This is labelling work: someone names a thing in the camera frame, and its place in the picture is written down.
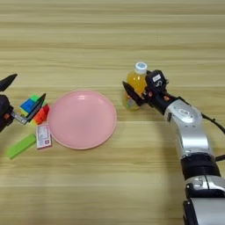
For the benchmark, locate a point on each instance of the green rectangular block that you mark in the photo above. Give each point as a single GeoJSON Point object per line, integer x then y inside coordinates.
{"type": "Point", "coordinates": [21, 146]}

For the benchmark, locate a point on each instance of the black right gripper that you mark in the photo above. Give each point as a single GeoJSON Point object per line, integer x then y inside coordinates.
{"type": "Point", "coordinates": [159, 101]}

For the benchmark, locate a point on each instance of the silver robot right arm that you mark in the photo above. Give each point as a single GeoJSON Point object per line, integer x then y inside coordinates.
{"type": "Point", "coordinates": [193, 134]}

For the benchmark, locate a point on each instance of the small pink white card box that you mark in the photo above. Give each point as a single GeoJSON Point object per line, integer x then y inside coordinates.
{"type": "Point", "coordinates": [43, 136]}

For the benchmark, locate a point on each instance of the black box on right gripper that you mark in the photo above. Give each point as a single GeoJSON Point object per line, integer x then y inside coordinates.
{"type": "Point", "coordinates": [156, 80]}

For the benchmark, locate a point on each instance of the pink round plate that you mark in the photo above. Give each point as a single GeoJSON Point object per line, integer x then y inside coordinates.
{"type": "Point", "coordinates": [82, 120]}

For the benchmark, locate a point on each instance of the orange juice bottle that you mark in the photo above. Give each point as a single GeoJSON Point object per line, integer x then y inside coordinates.
{"type": "Point", "coordinates": [137, 80]}

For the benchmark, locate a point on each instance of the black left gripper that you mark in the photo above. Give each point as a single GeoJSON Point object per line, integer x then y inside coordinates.
{"type": "Point", "coordinates": [3, 114]}

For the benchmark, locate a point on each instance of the multicoloured puzzle cube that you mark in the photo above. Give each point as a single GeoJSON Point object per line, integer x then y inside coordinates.
{"type": "Point", "coordinates": [28, 105]}

